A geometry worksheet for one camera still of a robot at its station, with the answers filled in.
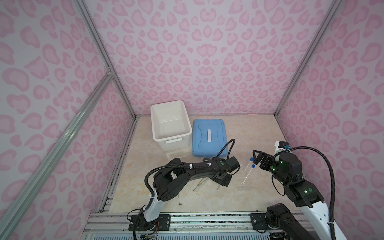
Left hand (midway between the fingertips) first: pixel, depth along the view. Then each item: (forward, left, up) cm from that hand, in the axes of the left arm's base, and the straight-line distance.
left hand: (225, 180), depth 86 cm
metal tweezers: (-2, +16, -2) cm, 16 cm away
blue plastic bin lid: (+31, +8, -1) cm, 32 cm away
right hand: (+5, -14, +22) cm, 27 cm away
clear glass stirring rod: (-5, +21, -2) cm, 22 cm away
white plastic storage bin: (+43, +36, -1) cm, 56 cm away
